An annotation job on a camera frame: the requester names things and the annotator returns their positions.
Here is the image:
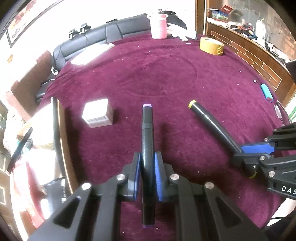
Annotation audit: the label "yellow capped black marker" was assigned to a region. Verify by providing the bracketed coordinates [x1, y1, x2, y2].
[188, 99, 258, 179]

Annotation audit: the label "purple capped black marker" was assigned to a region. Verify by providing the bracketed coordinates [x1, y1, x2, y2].
[140, 104, 156, 228]

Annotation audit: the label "folded eyeglasses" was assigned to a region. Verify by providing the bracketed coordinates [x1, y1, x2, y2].
[274, 101, 292, 126]

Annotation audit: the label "blue battery pack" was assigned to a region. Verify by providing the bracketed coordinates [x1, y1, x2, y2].
[260, 84, 273, 102]

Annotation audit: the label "cardboard box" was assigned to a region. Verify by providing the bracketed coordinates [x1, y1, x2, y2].
[6, 97, 78, 240]

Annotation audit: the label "wooden sideboard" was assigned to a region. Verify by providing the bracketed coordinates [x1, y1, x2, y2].
[195, 1, 295, 107]

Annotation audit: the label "small white barcode box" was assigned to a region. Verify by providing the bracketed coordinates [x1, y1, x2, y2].
[82, 98, 113, 128]

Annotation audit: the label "yellow tape roll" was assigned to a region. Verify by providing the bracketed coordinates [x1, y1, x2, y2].
[199, 37, 224, 56]

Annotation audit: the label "brown armchair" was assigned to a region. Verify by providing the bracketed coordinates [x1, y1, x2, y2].
[6, 50, 52, 121]

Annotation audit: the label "open notebook with pen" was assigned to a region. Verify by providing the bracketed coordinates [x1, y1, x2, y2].
[70, 43, 115, 65]

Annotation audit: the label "pink knitted bottle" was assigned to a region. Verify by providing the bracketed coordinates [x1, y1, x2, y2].
[147, 13, 168, 40]

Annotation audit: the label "black leather sofa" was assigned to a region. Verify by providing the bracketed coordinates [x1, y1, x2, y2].
[36, 15, 151, 104]

